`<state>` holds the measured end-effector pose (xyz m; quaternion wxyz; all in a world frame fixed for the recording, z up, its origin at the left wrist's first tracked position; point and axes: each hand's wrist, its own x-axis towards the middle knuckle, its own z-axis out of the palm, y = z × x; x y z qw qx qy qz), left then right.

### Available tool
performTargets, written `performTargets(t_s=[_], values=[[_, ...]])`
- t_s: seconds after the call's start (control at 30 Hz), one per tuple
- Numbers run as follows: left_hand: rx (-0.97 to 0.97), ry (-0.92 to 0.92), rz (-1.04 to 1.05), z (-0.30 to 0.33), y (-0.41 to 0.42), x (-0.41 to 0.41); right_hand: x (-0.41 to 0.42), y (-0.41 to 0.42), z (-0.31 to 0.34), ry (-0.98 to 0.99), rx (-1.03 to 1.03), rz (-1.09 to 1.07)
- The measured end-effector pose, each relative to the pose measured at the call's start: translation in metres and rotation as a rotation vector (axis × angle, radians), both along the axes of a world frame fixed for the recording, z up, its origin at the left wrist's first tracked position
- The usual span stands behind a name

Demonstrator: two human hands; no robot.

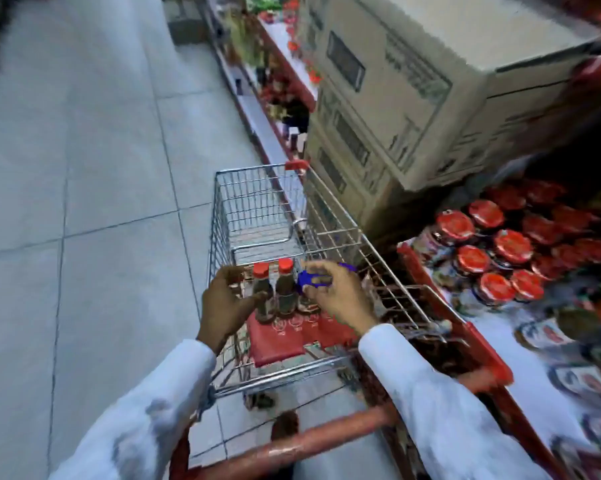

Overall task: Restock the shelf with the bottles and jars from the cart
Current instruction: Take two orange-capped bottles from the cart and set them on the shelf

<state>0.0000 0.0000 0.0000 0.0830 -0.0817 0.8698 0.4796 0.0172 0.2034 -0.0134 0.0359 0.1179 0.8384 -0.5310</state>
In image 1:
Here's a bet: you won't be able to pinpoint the dark sauce bottle orange cap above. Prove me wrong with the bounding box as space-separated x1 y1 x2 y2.
252 262 277 325
275 258 299 317

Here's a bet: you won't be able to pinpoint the person's right hand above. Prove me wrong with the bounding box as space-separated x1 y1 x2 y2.
300 259 382 339

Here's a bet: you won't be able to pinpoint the large brown cardboard box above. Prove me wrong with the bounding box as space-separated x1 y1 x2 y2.
300 0 601 191

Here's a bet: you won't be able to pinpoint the person's left hand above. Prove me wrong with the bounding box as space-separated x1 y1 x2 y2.
196 264 270 355

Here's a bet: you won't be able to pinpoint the group of white printed lid jars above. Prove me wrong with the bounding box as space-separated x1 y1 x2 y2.
514 318 601 411

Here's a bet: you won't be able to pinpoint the person's right forearm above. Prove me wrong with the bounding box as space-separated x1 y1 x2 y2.
358 323 554 480

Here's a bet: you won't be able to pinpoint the blue-lidded jar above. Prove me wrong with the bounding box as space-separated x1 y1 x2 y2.
296 264 357 315

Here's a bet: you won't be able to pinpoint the assorted blurred packaged goods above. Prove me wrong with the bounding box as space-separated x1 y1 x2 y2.
225 0 321 161

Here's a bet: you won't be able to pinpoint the person's left forearm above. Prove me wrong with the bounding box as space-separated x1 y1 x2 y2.
48 338 217 480

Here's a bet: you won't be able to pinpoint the person's brown shoe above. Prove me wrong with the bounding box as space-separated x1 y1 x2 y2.
270 411 301 444

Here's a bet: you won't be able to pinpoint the metal shopping cart red handle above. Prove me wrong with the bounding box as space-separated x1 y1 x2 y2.
168 159 504 480

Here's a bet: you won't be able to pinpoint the group of red lid jars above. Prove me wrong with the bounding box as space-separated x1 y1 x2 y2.
412 179 601 315

